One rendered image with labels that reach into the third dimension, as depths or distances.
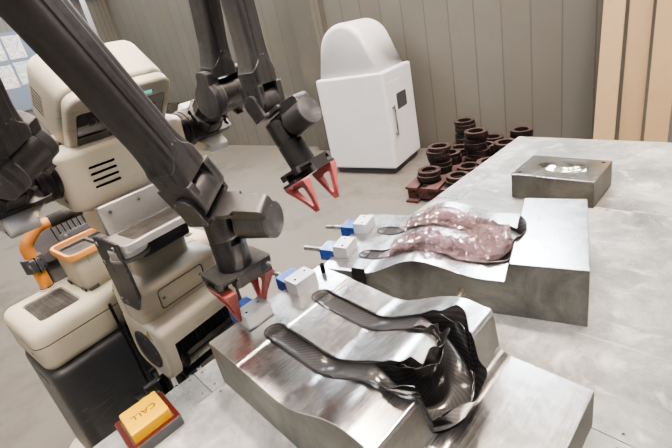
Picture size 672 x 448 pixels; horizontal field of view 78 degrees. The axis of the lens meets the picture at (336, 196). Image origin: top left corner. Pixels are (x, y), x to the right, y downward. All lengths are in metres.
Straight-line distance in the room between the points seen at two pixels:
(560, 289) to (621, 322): 0.11
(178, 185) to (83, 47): 0.19
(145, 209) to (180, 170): 0.38
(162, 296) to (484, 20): 3.40
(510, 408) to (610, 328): 0.28
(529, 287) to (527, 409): 0.24
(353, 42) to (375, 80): 0.36
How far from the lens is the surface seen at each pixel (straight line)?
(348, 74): 3.74
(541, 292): 0.79
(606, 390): 0.74
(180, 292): 1.08
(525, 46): 3.85
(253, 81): 0.87
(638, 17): 3.33
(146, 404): 0.81
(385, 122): 3.63
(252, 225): 0.63
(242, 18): 0.87
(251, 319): 0.75
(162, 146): 0.58
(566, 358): 0.77
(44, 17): 0.53
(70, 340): 1.28
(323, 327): 0.72
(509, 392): 0.63
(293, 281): 0.79
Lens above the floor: 1.33
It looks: 22 degrees down
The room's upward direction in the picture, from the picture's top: 12 degrees counter-clockwise
